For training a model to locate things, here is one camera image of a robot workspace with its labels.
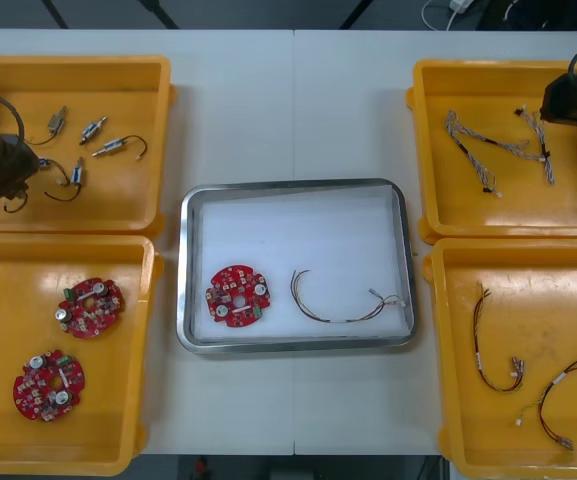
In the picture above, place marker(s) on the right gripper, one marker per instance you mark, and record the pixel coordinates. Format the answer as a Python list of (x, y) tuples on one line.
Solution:
[(565, 102)]

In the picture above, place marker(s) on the metal solenoid with blue label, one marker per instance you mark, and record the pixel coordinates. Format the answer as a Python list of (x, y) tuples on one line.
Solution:
[(91, 131)]

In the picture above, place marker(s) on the white power adapter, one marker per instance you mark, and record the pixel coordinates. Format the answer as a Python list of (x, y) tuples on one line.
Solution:
[(460, 5)]

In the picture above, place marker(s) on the black stand leg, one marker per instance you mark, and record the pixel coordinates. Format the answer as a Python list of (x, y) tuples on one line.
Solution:
[(160, 12), (55, 13), (355, 13)]

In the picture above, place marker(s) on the round red circuit board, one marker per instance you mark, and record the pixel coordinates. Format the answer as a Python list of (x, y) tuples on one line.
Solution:
[(233, 290), (93, 312), (43, 395)]

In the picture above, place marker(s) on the steel tray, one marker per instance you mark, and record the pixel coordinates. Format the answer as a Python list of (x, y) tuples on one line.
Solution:
[(185, 280)]

